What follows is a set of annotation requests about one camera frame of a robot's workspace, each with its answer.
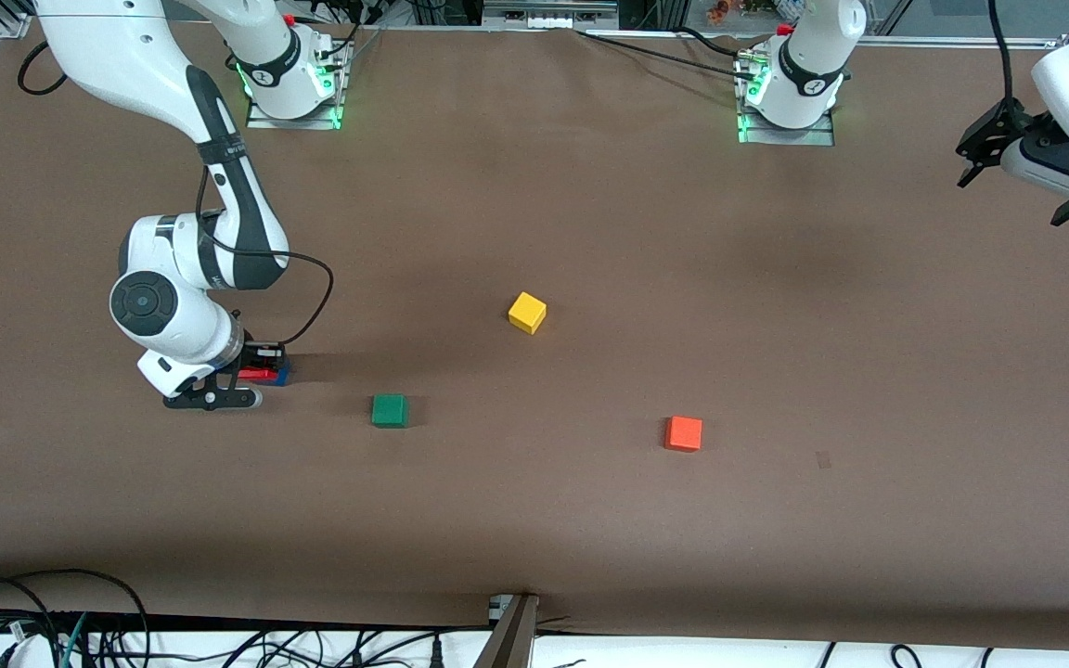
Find yellow wooden block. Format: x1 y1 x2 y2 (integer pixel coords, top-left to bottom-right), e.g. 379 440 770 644
508 291 548 336

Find orange wooden block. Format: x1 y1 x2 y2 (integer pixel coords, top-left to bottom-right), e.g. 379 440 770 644
664 416 703 454

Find brown paper table cover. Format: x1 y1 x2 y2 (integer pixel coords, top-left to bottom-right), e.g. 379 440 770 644
0 17 1069 652

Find brown wooden beam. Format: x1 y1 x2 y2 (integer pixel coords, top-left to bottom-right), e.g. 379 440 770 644
473 594 541 668

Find grey power strip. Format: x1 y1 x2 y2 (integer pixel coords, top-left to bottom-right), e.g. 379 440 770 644
483 0 621 31

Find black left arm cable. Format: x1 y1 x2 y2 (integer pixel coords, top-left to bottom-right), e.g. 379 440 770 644
988 0 1024 123

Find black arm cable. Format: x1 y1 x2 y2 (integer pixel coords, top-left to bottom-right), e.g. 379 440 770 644
16 41 335 347
988 0 1024 123

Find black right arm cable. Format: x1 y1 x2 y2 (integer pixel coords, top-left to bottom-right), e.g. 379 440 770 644
16 41 335 347

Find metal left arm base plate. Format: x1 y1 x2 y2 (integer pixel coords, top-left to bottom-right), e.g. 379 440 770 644
736 51 838 148

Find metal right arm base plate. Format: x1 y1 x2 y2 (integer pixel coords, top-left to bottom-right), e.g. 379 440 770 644
246 39 352 132

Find looped black floor cable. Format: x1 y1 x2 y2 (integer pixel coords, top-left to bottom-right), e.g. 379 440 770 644
0 568 152 668

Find tangled black floor cables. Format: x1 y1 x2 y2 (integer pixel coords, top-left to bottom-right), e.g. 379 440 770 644
89 623 491 668

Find black right base cables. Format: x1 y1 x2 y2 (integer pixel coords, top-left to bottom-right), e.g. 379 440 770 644
307 0 392 66

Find black base cables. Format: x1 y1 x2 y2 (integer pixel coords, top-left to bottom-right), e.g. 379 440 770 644
575 26 763 83
307 0 392 66

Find teal floor cable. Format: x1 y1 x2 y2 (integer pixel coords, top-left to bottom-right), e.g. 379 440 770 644
56 612 91 668

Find black left base cables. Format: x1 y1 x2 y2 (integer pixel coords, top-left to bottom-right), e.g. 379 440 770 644
575 26 763 83

